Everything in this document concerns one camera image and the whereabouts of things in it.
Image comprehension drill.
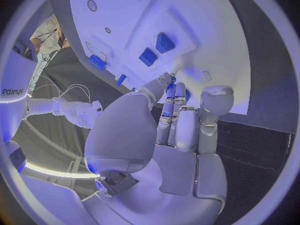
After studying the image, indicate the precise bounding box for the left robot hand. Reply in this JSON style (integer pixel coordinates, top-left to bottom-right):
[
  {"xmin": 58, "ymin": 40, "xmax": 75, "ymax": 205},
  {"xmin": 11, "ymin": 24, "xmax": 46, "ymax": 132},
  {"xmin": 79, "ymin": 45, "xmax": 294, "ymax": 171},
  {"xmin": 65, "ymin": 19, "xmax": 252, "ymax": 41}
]
[{"xmin": 81, "ymin": 66, "xmax": 235, "ymax": 225}]

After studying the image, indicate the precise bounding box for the blue block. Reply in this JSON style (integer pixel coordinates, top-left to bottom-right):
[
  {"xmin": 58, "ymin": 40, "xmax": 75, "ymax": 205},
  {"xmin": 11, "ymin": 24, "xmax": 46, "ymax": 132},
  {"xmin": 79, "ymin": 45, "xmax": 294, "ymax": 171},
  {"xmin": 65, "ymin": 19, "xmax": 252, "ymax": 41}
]
[
  {"xmin": 137, "ymin": 47, "xmax": 159, "ymax": 68},
  {"xmin": 154, "ymin": 31, "xmax": 177, "ymax": 55}
]

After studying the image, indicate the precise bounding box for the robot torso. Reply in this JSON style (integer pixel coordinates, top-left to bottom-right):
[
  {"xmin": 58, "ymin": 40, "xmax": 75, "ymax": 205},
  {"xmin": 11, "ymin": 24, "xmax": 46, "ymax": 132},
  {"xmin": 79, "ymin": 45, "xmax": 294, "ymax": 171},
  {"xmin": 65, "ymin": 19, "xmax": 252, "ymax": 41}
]
[{"xmin": 0, "ymin": 37, "xmax": 40, "ymax": 145}]

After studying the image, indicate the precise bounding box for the white task board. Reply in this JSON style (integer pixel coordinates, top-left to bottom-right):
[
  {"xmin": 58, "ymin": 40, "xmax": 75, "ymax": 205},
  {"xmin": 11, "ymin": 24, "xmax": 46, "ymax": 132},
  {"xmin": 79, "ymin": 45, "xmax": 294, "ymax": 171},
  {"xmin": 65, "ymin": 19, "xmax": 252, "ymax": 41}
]
[{"xmin": 50, "ymin": 0, "xmax": 295, "ymax": 135}]

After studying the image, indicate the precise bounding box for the white cable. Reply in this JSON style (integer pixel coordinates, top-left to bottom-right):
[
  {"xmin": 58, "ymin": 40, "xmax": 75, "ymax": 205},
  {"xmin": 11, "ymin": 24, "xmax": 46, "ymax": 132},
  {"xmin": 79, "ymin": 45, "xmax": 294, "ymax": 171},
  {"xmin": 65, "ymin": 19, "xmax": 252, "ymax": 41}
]
[
  {"xmin": 31, "ymin": 75, "xmax": 62, "ymax": 98},
  {"xmin": 60, "ymin": 83, "xmax": 92, "ymax": 104}
]

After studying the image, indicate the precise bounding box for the person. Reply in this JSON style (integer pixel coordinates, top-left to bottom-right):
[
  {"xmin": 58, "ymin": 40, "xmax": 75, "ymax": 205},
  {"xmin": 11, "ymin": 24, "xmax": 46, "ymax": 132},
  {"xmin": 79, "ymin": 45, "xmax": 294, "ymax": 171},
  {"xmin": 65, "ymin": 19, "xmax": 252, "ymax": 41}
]
[{"xmin": 30, "ymin": 15, "xmax": 72, "ymax": 54}]

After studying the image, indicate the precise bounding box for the blue cylinder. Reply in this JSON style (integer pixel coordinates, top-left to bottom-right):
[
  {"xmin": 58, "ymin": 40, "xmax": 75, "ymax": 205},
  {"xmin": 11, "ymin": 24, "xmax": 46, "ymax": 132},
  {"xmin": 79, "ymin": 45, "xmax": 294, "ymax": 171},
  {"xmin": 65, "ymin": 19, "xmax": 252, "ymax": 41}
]
[{"xmin": 88, "ymin": 54, "xmax": 109, "ymax": 72}]

